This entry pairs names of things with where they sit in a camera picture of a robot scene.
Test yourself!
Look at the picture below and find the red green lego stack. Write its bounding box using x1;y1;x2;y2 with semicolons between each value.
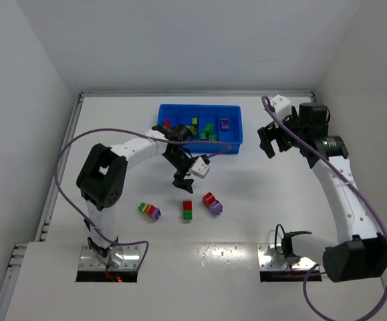
182;200;192;221

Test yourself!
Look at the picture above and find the lime lego brick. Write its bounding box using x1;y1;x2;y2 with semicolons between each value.
187;117;199;136

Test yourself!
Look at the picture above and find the purple flower lego piece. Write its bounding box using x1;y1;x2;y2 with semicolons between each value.
209;200;223;217

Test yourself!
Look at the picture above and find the purple lego brick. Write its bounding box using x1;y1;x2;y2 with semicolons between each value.
220;118;230;131

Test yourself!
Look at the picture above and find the red arch lego brick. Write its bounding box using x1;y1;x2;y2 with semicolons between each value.
202;192;216;208

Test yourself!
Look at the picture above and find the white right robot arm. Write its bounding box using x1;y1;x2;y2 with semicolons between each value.
257;96;387;282

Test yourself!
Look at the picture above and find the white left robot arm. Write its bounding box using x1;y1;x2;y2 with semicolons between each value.
76;125;209;261

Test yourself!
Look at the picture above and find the green lego pile in tray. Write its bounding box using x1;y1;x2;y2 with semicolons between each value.
199;123;217;141

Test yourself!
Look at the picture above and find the small rainbow lego stack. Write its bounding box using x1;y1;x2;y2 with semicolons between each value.
138;203;161;221

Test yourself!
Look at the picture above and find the blue divided plastic tray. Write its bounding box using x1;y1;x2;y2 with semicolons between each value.
157;104;243;154

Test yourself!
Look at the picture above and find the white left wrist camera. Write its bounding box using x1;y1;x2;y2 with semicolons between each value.
188;156;210;179

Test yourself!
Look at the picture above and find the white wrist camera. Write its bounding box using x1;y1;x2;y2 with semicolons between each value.
188;156;210;179
271;95;291;119

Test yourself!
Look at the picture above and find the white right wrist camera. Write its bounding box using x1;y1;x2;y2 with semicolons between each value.
271;95;291;119

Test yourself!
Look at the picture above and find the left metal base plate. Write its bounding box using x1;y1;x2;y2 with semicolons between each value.
78;244;140;272

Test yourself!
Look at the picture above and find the metal base plate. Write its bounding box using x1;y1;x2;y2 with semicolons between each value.
257;243;315;272
78;244;140;272

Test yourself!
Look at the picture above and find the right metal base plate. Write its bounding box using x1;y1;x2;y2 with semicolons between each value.
257;243;315;272

